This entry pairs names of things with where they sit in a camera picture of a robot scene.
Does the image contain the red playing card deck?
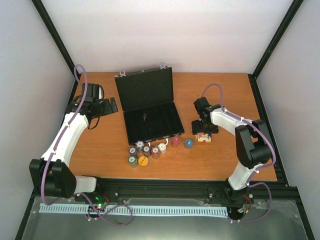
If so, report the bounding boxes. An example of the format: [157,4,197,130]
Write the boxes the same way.
[195,132,211,143]

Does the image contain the blue poker chip stack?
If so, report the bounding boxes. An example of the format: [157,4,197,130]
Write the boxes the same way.
[184,138,194,149]

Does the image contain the red poker chip stack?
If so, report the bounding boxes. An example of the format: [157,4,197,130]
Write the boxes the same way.
[170,136,181,148]

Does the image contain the black poker set case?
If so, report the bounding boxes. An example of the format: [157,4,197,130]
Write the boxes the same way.
[114,66,185,145]

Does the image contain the white poker chip stack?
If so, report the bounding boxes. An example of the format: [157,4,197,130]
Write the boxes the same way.
[157,143,167,154]

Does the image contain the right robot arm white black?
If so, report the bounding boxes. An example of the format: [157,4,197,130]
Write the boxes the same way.
[191,97,276,203]

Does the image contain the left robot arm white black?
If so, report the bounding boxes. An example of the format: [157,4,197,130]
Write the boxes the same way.
[29,83,118,202]

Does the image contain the purple chip stack top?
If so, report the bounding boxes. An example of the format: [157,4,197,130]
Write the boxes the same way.
[135,140,145,153]

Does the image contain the green poker chip stack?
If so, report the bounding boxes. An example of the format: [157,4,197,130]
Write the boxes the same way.
[128,155,139,168]

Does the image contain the yellow dealer button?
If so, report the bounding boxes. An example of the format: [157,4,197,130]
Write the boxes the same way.
[138,156,149,167]

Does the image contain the left controller board green LED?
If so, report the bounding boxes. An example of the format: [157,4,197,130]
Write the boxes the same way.
[89,192,110,213]

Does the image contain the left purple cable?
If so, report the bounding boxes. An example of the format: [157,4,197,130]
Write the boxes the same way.
[39,63,134,227]

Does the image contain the purple cable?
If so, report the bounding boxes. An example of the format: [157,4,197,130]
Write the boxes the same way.
[39,63,134,227]
[201,83,277,224]

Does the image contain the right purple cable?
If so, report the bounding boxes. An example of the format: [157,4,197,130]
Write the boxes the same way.
[201,83,277,224]

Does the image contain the black aluminium frame rail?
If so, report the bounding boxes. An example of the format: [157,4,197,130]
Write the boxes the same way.
[29,72,301,208]

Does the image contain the right controller board wires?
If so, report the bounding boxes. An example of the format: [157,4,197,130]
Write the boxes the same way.
[228,193,254,221]

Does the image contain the light blue slotted cable duct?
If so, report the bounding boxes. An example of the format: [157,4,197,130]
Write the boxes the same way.
[38,203,228,218]

